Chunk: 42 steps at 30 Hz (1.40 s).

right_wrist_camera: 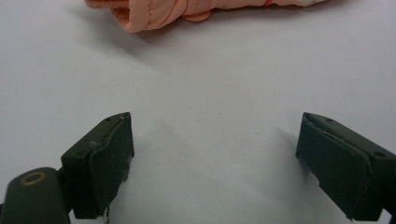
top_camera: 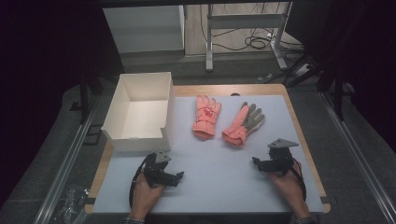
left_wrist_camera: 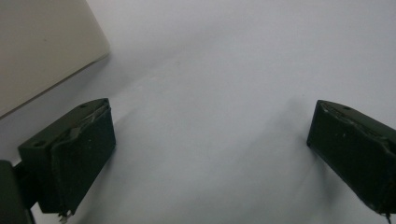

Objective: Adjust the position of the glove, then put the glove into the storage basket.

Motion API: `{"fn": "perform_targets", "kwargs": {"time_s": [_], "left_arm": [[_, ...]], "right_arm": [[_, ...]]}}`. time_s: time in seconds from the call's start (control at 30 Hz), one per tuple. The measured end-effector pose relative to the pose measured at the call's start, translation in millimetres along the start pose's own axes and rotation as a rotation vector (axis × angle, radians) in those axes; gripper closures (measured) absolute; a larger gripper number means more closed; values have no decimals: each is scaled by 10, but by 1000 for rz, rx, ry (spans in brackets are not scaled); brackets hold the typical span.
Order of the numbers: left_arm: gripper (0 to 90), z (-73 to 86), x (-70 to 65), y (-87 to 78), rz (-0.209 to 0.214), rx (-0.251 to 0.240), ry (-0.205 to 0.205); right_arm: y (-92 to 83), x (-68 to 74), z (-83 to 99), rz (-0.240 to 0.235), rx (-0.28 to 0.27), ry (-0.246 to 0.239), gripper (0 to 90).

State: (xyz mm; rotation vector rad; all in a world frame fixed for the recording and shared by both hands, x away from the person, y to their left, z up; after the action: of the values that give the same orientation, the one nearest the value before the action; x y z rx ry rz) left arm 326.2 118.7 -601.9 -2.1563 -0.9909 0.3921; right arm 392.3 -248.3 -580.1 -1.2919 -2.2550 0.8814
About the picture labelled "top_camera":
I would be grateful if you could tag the dark curtain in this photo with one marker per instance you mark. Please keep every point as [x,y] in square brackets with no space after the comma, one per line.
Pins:
[364,46]

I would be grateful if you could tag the metal floor rail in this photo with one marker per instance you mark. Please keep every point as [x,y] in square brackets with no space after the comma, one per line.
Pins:
[358,155]
[68,165]

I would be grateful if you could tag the white power strip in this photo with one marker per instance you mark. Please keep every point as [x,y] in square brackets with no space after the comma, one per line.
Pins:
[303,69]

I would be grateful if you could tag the clear plastic bag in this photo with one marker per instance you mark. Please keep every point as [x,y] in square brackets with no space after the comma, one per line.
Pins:
[71,205]

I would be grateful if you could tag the pink glove with grey palm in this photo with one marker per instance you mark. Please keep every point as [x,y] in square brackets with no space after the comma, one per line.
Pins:
[238,127]

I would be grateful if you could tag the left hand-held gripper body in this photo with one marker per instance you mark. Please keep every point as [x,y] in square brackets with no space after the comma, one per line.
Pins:
[157,169]

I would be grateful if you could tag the black stand leg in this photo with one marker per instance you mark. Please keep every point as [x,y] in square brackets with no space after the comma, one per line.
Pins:
[338,99]
[84,99]

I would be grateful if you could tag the grey metal desk frame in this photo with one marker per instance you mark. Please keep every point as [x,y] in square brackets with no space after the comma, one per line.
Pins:
[246,21]

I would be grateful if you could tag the pink glove with red print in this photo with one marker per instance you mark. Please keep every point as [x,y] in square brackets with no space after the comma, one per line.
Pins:
[205,121]

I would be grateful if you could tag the white box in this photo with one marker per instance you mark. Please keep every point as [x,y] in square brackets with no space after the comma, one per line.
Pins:
[146,118]

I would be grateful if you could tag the person's left hand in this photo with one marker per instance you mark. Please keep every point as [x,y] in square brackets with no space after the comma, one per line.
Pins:
[144,197]

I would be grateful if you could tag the person's right hand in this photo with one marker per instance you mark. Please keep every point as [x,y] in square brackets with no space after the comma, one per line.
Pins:
[288,189]

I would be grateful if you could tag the white cabinet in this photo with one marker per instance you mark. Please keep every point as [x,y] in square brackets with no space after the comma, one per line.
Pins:
[143,28]

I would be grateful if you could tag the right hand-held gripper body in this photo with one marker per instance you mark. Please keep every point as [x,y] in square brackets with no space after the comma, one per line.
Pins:
[280,158]

